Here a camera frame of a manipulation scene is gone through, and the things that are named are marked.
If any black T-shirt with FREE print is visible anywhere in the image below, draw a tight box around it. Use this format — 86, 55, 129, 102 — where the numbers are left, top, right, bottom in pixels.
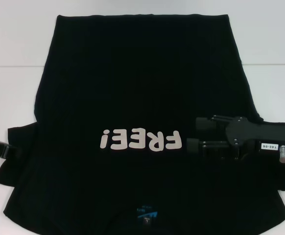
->
0, 14, 285, 235

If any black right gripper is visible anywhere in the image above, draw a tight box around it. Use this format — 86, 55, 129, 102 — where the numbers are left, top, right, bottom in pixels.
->
185, 114, 285, 160

